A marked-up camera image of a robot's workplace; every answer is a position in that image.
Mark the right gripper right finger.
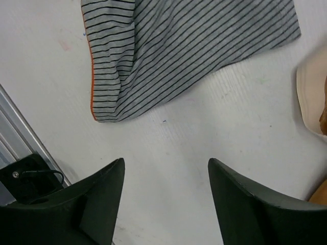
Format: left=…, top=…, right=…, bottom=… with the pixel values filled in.
left=208, top=158, right=326, bottom=244

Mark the grey striped underwear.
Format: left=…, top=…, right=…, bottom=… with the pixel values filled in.
left=81, top=0, right=301, bottom=123

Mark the aluminium mounting rail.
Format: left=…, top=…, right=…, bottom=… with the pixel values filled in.
left=1, top=88, right=71, bottom=206

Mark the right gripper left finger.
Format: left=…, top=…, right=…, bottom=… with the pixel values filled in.
left=1, top=158, right=125, bottom=244

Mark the orange underwear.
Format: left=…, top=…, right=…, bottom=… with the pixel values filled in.
left=295, top=48, right=327, bottom=205

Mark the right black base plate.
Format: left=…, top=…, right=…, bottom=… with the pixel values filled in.
left=1, top=153, right=64, bottom=204

